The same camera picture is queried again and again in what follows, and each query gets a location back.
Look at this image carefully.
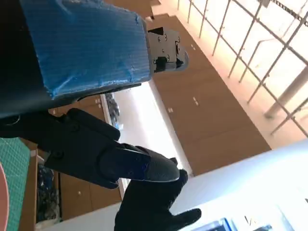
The white window frame grid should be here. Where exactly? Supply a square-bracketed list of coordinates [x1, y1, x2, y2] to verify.
[178, 0, 308, 138]

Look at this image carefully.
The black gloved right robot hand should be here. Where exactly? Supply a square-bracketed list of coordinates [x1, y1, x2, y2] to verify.
[114, 157, 202, 231]

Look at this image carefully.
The green cutting mat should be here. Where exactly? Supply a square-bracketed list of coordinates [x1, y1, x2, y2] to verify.
[0, 137, 31, 231]

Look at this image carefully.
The brown wooden cabinet wall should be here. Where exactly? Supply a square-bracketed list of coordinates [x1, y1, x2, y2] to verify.
[21, 0, 271, 223]

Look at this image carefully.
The white desk top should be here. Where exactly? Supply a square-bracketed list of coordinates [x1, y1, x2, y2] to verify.
[36, 139, 308, 231]

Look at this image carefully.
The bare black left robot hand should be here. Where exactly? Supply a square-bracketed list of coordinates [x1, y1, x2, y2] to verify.
[0, 0, 190, 191]

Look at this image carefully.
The pink bowl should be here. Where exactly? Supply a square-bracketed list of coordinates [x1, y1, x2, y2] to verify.
[0, 163, 10, 231]

